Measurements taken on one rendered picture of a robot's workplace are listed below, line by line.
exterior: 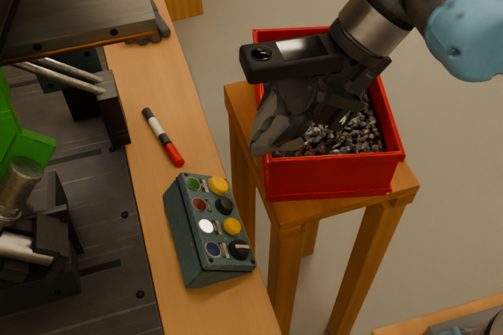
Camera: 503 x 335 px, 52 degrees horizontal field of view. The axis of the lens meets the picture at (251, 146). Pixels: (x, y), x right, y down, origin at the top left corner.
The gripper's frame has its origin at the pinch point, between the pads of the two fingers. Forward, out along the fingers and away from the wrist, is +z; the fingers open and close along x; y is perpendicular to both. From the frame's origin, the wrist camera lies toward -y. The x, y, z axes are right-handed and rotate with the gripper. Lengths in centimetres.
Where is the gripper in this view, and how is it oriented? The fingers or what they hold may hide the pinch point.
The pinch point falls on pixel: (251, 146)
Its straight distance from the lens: 69.0
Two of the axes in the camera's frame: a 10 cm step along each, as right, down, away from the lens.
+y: 7.8, 1.6, 6.0
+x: -3.1, -7.5, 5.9
